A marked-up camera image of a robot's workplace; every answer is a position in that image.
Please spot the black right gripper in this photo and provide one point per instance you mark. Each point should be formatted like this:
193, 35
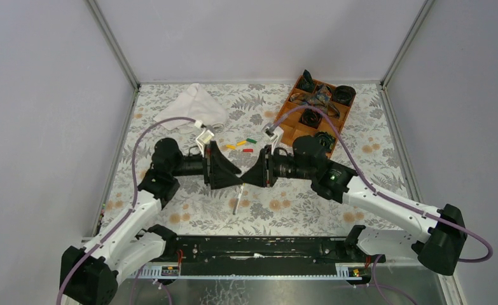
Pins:
266, 167

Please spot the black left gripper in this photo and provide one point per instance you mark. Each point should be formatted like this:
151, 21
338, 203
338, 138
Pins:
207, 168

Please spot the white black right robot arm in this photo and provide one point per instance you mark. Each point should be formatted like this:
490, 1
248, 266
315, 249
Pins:
432, 234

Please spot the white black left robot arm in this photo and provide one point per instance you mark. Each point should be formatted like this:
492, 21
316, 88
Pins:
92, 273

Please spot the white crumpled cloth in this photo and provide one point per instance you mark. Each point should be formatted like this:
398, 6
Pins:
198, 104

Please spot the dark rolled fabric front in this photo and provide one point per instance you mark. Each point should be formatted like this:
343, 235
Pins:
326, 140

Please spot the dark rolled fabric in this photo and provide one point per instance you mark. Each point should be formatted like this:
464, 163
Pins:
344, 95
311, 117
326, 140

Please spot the dark rolled fabric centre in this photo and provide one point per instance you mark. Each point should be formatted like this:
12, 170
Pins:
311, 117

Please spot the wooden compartment tray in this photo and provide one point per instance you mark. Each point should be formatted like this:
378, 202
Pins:
293, 128

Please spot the patterned fabric strip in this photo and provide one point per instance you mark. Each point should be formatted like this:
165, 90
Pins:
322, 99

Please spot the dark folded fabric back left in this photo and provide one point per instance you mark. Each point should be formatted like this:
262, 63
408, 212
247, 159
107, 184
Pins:
306, 83

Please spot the dark rolled fabric back right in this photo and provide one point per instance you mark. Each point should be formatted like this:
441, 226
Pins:
344, 95

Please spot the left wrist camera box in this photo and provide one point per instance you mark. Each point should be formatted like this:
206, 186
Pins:
203, 139

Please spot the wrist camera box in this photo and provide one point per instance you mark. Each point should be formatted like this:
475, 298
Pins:
272, 135
203, 139

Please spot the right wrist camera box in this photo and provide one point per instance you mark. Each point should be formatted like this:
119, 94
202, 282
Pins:
272, 135

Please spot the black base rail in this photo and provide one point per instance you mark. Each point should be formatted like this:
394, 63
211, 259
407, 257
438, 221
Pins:
263, 258

